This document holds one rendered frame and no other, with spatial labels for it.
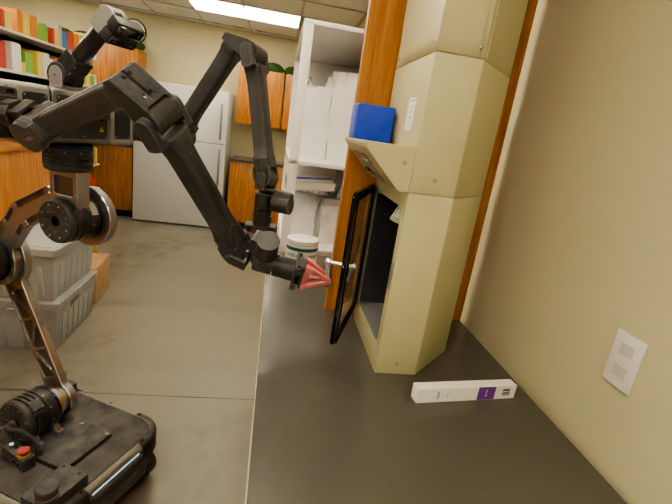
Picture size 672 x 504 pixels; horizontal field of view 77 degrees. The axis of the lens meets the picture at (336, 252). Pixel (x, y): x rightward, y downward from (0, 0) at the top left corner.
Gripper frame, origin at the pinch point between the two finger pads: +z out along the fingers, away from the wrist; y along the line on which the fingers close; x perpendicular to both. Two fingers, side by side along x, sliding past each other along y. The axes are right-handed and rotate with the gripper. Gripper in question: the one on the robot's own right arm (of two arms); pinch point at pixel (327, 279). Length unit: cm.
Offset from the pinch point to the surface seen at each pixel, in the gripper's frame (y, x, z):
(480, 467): -41, 11, 35
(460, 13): -1, -67, 8
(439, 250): -6.3, -18.4, 22.7
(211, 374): 109, 135, -35
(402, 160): -5.4, -35.8, 6.8
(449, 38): -2, -62, 8
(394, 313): -9.2, -0.3, 17.5
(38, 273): 118, 102, -144
